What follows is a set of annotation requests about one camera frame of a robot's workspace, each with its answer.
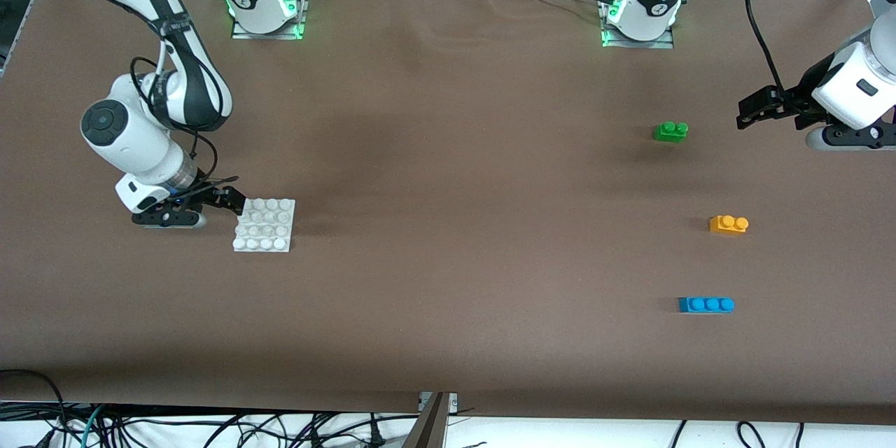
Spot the small metal clamp bracket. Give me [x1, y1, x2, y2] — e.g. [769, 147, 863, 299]
[419, 392, 459, 413]

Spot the black looped floor cable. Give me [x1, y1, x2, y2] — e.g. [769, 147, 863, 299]
[0, 369, 69, 435]

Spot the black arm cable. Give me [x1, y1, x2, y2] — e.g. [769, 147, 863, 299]
[129, 35, 219, 188]
[744, 0, 788, 95]

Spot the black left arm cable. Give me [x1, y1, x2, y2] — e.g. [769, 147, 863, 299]
[744, 0, 788, 95]

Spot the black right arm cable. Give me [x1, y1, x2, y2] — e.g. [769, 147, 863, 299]
[129, 35, 219, 188]

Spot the white studded base plate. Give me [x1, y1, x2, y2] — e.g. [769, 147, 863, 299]
[232, 197, 297, 253]

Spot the grey metal post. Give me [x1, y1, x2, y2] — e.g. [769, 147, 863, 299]
[402, 393, 449, 448]

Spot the blue toy block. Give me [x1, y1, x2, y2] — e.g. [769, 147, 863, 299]
[678, 296, 735, 314]

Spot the brown table cover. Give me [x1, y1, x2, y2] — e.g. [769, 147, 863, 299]
[0, 0, 896, 428]

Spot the yellow toy block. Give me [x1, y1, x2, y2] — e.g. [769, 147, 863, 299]
[709, 215, 750, 236]

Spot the teal floor cable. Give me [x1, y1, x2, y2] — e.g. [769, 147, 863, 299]
[79, 404, 107, 448]

